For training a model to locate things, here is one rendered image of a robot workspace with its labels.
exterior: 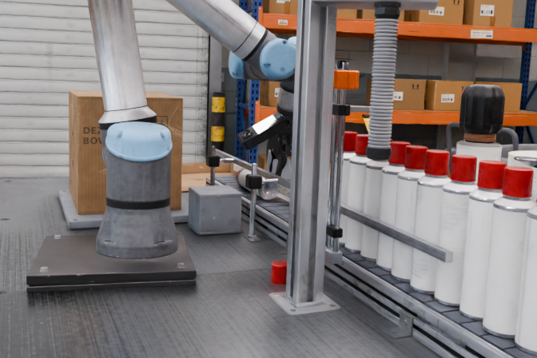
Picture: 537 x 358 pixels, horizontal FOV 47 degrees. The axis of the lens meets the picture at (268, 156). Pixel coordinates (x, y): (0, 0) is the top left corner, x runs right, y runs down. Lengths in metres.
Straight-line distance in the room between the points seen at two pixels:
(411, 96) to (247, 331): 4.46
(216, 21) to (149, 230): 0.40
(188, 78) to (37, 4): 1.33
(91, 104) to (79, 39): 3.90
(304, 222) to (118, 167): 0.36
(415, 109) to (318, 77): 4.35
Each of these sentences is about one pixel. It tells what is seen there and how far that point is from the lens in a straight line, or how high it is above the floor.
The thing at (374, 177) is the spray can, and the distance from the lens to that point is 1.04.
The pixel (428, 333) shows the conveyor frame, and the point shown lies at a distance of 0.90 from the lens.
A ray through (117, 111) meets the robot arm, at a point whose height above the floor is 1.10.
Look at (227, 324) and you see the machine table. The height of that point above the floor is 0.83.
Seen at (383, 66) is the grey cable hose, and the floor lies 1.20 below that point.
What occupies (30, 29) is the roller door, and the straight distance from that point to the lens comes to 5.39.
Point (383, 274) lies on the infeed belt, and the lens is 1.01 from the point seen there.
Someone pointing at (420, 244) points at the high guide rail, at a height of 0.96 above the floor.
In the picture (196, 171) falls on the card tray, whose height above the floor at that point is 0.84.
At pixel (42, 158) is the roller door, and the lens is 5.41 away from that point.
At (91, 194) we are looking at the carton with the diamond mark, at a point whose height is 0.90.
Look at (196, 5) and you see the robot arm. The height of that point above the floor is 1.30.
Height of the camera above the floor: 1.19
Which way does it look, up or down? 8 degrees down
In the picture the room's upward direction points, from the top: 2 degrees clockwise
